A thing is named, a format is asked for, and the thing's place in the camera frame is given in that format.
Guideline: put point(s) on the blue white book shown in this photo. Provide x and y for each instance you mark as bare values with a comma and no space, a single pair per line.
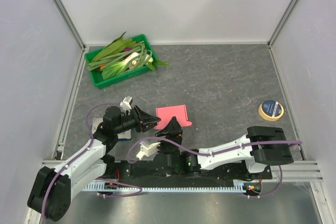
124,136

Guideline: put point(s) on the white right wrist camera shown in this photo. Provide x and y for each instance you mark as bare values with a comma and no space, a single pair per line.
147,149

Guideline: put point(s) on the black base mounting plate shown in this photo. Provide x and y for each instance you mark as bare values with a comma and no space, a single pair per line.
142,169

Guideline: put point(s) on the yellow masking tape roll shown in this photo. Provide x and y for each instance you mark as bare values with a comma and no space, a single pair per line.
271,110

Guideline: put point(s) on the bok choy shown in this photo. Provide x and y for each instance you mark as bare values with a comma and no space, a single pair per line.
114,69

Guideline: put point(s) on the white radish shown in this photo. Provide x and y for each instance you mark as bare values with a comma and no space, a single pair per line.
135,57

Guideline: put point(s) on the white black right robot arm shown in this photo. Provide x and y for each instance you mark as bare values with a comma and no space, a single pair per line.
245,158

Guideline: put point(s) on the green long beans bundle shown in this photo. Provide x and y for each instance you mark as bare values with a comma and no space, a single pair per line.
140,48

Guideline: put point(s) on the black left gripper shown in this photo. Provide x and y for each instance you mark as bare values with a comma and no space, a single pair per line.
144,121

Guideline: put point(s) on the light blue cable duct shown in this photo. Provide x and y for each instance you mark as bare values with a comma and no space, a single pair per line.
101,186

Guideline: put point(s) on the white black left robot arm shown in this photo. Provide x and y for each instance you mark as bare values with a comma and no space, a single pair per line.
55,188

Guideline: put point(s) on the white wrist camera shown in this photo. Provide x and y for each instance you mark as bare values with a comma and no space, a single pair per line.
126,103
147,149

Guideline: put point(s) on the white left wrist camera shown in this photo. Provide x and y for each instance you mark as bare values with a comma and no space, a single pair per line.
126,103

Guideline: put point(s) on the green leafy vegetable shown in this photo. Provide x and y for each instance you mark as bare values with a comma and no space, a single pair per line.
115,47

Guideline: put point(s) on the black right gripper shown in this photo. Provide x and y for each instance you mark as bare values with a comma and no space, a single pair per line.
170,137

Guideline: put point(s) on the pink paper box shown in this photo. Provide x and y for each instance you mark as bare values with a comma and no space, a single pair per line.
168,112

